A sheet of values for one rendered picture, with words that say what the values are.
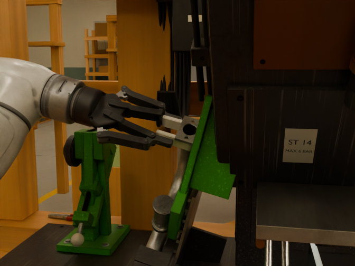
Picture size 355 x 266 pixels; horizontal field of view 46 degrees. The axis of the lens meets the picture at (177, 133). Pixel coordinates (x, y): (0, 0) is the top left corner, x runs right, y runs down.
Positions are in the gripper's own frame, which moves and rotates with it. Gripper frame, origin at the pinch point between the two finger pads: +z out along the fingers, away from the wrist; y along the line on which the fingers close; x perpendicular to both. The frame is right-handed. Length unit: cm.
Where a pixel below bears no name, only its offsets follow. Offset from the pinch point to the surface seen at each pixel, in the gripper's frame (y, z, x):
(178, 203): -14.7, 5.0, -2.4
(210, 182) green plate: -9.9, 8.9, -3.4
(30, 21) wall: 692, -620, 733
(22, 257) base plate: -25.0, -26.4, 27.7
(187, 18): 27.0, -6.9, -3.9
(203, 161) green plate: -7.6, 6.9, -5.6
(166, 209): -15.5, 3.1, 0.0
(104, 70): 597, -360, 732
